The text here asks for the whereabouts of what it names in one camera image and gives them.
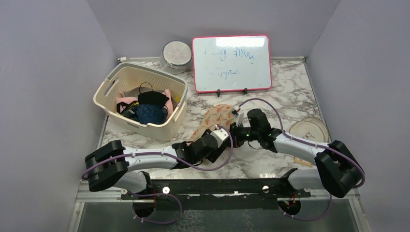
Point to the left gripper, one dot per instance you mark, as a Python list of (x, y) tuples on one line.
[(216, 152)]

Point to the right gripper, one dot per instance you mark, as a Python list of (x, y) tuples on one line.
[(234, 133)]

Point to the floral mesh laundry bag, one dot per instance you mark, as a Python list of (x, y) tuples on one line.
[(220, 114)]

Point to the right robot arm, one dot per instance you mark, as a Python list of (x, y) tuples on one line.
[(336, 170)]

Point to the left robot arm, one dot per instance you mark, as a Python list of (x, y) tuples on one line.
[(114, 165)]

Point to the black bra in basket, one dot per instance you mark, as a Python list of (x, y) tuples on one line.
[(152, 97)]

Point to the cream plastic laundry basket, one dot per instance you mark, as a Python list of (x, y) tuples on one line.
[(128, 76)]

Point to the pink garment in basket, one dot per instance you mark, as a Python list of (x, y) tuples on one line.
[(131, 97)]

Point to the small yellow notepad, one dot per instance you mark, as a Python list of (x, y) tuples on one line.
[(302, 162)]

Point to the blue lace garment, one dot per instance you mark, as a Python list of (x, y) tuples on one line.
[(148, 113)]

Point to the pink framed whiteboard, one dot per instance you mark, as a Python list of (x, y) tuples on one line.
[(231, 63)]

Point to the round white disc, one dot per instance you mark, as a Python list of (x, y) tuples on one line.
[(310, 128)]

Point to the white round mesh container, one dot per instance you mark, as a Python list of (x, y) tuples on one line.
[(175, 57)]

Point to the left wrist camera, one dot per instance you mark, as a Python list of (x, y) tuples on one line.
[(220, 134)]

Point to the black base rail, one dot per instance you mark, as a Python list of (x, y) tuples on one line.
[(208, 194)]

